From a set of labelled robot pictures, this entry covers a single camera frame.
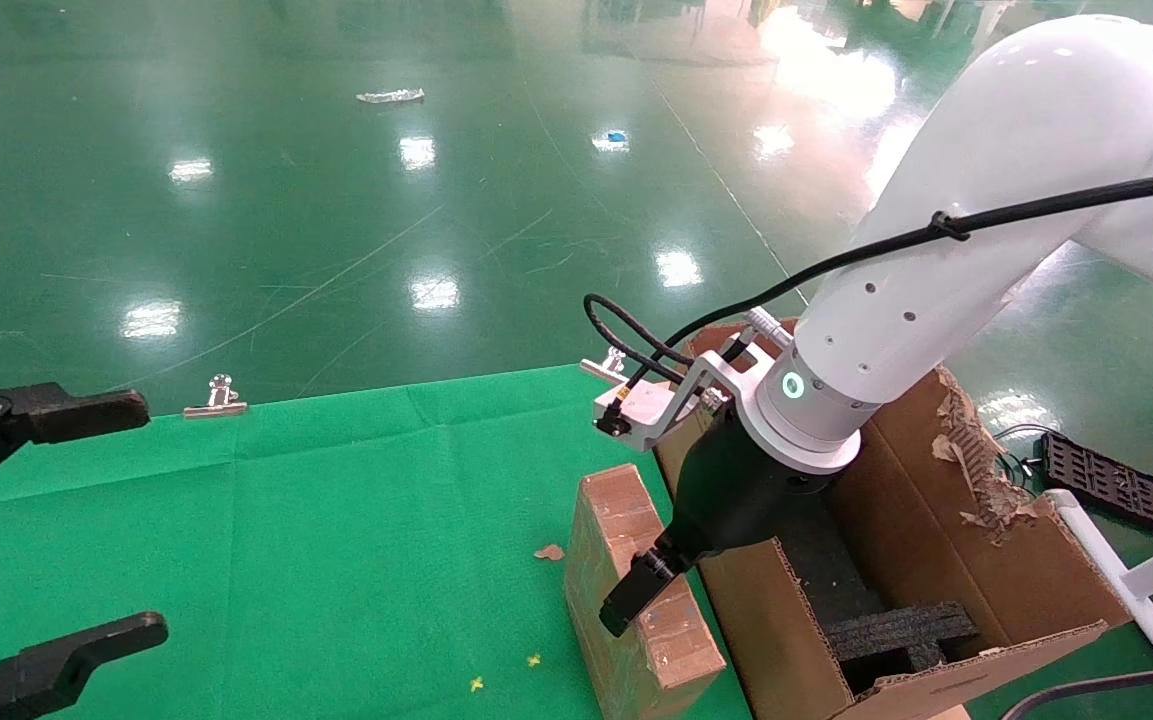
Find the silver binder clip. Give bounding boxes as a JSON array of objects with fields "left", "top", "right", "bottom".
[
  {"left": 579, "top": 346, "right": 631, "bottom": 388},
  {"left": 183, "top": 374, "right": 248, "bottom": 419}
]

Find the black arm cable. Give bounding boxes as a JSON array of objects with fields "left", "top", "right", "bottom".
[{"left": 583, "top": 165, "right": 1153, "bottom": 403}]

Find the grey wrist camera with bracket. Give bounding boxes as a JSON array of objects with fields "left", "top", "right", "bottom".
[{"left": 593, "top": 308, "right": 799, "bottom": 453}]

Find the black plastic grid tray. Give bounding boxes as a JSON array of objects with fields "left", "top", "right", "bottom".
[{"left": 1039, "top": 430, "right": 1153, "bottom": 541}]

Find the white pipe frame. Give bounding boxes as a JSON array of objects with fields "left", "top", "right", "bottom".
[{"left": 1041, "top": 488, "right": 1153, "bottom": 716}]

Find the thin floor wire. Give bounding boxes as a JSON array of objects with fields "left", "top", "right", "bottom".
[{"left": 994, "top": 424, "right": 1049, "bottom": 487}]

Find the grey hanging cable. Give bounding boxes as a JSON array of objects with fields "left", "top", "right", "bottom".
[{"left": 999, "top": 662, "right": 1153, "bottom": 720}]

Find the black foam insert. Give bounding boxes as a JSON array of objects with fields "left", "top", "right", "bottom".
[{"left": 821, "top": 600, "right": 979, "bottom": 693}]

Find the green table cloth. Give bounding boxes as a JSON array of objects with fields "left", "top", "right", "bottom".
[{"left": 0, "top": 362, "right": 752, "bottom": 720}]

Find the small brown cardboard box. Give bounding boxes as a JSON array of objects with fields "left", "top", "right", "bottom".
[{"left": 564, "top": 463, "right": 727, "bottom": 720}]

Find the large open cardboard carton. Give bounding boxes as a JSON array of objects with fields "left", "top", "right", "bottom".
[{"left": 654, "top": 320, "right": 1132, "bottom": 720}]

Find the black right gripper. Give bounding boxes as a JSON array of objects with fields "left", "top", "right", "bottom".
[{"left": 599, "top": 405, "right": 839, "bottom": 638}]

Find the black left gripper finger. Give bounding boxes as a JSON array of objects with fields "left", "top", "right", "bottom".
[
  {"left": 0, "top": 376, "right": 150, "bottom": 513},
  {"left": 0, "top": 613, "right": 169, "bottom": 720}
]

